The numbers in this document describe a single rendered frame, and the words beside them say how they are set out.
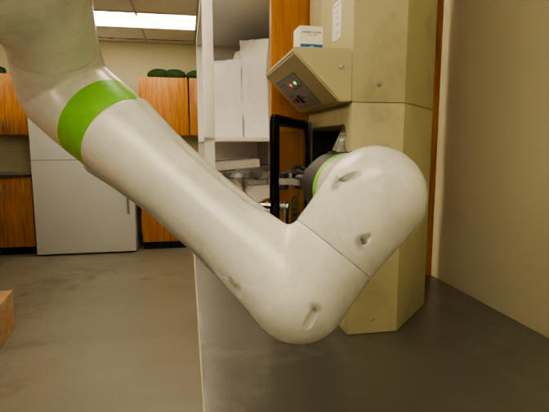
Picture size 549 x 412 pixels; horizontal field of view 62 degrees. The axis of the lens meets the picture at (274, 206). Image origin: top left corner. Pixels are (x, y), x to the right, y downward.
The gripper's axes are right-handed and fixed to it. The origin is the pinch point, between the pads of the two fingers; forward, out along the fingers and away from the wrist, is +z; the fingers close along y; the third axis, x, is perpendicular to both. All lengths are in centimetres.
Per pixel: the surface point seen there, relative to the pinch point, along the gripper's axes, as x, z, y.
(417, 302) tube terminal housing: 30.9, 15.5, -32.8
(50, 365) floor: 128, 200, 105
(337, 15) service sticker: -32.2, 14.3, -10.8
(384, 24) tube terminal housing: -28.4, 5.0, -17.2
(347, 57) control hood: -22.0, 5.0, -10.0
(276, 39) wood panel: -33, 42, -3
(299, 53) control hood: -22.3, 4.9, -0.6
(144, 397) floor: 128, 154, 46
